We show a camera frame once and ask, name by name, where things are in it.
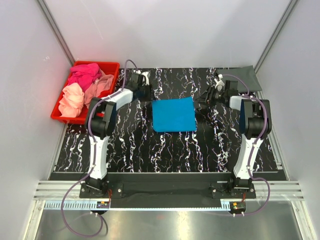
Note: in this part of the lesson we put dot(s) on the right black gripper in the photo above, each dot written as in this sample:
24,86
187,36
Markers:
207,96

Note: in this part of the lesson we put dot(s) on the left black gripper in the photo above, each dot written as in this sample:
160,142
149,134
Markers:
149,95

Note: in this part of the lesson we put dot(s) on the blue t shirt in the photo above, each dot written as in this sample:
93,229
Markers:
174,115

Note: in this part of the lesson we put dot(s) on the dark grey t shirt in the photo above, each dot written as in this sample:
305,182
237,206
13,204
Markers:
245,76

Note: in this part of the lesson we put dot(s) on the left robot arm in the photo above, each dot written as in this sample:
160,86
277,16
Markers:
100,123

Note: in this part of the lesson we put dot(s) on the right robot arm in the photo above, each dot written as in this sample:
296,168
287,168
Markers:
255,124

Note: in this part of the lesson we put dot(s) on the dusty pink t shirt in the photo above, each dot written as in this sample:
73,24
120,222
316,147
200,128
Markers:
101,84

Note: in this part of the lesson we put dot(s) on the red plastic bin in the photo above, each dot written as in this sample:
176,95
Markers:
106,68

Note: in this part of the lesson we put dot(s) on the hot pink t shirt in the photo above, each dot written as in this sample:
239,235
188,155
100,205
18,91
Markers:
84,75

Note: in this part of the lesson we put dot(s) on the peach t shirt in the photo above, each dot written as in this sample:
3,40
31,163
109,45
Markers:
72,102

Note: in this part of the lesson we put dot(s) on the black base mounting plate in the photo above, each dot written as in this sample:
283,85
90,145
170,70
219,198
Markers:
168,190

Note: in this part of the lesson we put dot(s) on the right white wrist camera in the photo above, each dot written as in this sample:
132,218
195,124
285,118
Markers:
218,81

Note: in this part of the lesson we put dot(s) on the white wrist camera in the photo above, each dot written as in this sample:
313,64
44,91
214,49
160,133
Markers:
146,75
218,81

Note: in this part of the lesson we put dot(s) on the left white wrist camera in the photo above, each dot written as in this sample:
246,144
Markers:
146,75

